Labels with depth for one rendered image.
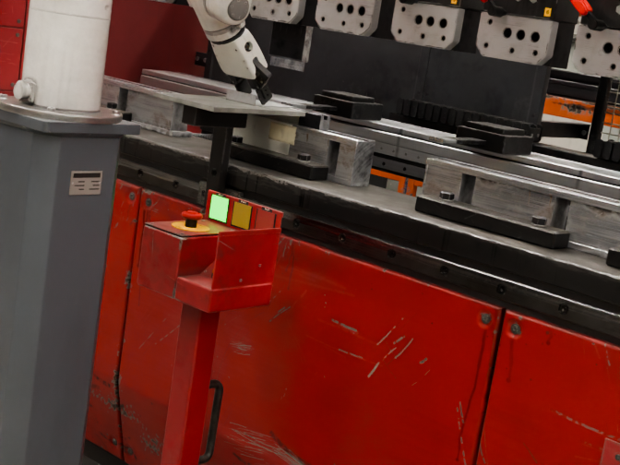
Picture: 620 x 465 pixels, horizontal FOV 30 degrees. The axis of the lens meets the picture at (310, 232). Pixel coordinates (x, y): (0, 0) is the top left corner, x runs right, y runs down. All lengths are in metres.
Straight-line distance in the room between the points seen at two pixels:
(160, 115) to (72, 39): 1.04
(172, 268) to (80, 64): 0.52
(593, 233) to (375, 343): 0.45
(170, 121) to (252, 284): 0.71
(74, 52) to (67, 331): 0.42
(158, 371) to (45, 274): 0.90
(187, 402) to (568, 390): 0.71
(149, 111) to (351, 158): 0.64
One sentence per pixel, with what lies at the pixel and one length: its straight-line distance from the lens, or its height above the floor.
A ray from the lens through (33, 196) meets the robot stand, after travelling 1.73.
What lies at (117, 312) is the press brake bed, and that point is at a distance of 2.70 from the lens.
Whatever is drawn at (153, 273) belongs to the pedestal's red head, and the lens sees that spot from 2.16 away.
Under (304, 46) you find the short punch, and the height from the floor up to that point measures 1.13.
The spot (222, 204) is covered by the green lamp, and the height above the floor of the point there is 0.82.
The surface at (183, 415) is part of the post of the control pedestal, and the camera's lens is 2.22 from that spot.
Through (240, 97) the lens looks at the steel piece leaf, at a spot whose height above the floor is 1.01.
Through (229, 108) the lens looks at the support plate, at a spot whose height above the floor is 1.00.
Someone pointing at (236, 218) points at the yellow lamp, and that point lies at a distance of 2.21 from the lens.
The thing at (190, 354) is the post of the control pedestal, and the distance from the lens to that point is 2.18.
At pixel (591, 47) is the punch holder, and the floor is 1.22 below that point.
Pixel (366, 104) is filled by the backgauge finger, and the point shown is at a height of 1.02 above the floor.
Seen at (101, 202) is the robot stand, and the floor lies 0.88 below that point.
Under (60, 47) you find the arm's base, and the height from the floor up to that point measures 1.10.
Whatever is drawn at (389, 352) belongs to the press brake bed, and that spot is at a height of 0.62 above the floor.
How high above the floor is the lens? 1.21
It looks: 11 degrees down
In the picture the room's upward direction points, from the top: 9 degrees clockwise
